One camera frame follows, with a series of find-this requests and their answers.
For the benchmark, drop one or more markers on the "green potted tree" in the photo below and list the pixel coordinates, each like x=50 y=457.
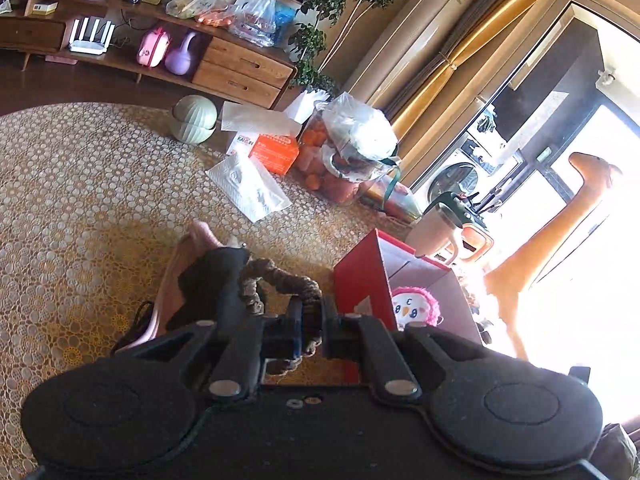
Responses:
x=316 y=40

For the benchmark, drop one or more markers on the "wooden tv cabinet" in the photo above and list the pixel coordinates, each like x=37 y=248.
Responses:
x=222 y=65

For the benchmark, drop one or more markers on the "white washing machine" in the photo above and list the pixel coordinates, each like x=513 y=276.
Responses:
x=472 y=166

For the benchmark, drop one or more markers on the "white plastic packet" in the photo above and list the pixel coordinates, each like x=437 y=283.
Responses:
x=249 y=186

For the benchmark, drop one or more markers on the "cream steel travel mug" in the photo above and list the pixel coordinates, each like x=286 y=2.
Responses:
x=440 y=227

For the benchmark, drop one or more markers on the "white wifi router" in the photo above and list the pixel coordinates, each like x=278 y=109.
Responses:
x=91 y=35

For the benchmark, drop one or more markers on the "red white cardboard box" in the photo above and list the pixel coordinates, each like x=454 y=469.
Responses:
x=363 y=284

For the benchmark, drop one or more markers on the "plastic wrapped fruit basket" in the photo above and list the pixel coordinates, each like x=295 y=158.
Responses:
x=348 y=152

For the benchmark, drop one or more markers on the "pale green ribbed pot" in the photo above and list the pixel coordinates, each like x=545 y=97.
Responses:
x=193 y=119

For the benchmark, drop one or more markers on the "pink fuzzy plush toy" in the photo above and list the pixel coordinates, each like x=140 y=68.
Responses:
x=415 y=305

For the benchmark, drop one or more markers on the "yellow giraffe toy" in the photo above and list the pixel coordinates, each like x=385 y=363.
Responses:
x=507 y=281

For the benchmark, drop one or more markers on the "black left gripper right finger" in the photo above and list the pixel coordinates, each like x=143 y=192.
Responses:
x=365 y=340

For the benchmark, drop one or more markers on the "pink toy case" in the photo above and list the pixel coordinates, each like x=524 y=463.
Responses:
x=153 y=47

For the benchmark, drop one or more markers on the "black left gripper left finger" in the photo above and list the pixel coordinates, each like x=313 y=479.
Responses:
x=256 y=342

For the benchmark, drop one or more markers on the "beige standing air conditioner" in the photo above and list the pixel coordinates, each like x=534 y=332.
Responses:
x=406 y=45

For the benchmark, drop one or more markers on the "clear plastic bag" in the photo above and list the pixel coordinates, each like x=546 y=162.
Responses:
x=255 y=22

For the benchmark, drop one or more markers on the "purple kettlebell toy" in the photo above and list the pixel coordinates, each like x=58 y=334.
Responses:
x=178 y=61

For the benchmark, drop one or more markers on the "orange medicine box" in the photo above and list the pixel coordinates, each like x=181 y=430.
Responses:
x=276 y=153

